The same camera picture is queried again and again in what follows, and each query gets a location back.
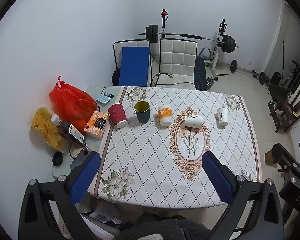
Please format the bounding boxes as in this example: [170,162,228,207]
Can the black bag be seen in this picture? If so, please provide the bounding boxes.
[112,68,121,85]

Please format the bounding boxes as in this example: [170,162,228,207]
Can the dark liquid bottle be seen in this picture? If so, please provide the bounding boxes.
[51,114,86,148]

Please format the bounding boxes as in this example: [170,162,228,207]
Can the grey fleece clothing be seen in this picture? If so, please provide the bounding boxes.
[120,214,213,240]

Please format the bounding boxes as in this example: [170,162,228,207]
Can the tall white printed cup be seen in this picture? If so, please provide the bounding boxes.
[217,107,229,127]

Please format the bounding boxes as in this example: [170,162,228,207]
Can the dark wooden chair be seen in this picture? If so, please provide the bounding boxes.
[268,86,300,133]

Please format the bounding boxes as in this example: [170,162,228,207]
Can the orange tissue box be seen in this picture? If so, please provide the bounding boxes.
[83,111,109,140]

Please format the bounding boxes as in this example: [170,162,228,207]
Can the white padded chair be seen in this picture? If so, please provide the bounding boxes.
[113,39,152,86]

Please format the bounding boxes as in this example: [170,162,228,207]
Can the black cable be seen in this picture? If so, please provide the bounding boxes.
[152,72,190,87]

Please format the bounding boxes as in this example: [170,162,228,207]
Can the floral patterned tablecloth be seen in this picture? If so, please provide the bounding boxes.
[87,86,262,209]

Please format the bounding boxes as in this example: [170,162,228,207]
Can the bag of yellow chips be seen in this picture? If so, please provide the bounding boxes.
[31,106,68,153]

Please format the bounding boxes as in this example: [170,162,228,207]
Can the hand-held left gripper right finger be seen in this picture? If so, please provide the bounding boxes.
[202,151,285,240]

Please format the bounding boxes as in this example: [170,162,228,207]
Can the light blue packet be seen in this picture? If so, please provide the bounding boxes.
[96,95,112,105]

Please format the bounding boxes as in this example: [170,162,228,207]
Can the pile of papers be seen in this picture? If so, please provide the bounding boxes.
[80,200,130,233]

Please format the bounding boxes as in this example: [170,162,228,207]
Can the blue board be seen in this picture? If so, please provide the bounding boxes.
[118,47,151,87]

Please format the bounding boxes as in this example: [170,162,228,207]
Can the long barbell with plates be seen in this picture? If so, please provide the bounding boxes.
[137,24,239,53]

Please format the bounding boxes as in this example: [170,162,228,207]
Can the red plastic bag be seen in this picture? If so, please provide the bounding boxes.
[49,76,98,130]

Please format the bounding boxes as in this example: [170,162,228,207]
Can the white weight bench rack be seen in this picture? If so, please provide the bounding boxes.
[161,9,228,80]

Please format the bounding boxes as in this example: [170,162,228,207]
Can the black round object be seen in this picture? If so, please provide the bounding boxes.
[52,152,63,167]

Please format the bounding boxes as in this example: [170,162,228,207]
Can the white quilted chair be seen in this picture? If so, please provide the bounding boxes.
[154,38,198,90]

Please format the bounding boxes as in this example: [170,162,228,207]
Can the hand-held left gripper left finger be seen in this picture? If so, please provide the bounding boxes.
[18,151,101,240]

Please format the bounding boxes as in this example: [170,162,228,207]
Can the black exercise machine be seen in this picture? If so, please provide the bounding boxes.
[269,60,300,99]

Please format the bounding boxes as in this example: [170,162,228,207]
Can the black and blue bench pad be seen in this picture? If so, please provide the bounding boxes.
[194,57,207,91]

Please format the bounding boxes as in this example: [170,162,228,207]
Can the silver weight plates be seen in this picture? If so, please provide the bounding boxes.
[205,76,217,90]

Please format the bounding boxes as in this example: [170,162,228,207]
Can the black dumbbell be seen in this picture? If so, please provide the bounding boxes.
[251,70,270,84]

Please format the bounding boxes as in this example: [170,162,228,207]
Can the dark teal cup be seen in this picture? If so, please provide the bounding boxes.
[134,101,150,123]

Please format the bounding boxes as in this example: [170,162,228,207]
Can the brown wooden block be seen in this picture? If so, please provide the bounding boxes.
[264,151,276,165]

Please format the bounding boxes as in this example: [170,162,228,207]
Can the red ribbed paper cup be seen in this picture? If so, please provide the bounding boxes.
[108,103,128,128]

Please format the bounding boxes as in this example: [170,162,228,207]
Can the short white printed cup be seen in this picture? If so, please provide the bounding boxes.
[184,115,202,128]

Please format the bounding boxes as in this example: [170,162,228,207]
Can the orange and white cup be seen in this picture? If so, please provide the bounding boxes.
[157,105,173,126]

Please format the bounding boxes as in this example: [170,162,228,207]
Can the short barbell with plate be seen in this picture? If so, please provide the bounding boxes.
[216,60,238,77]

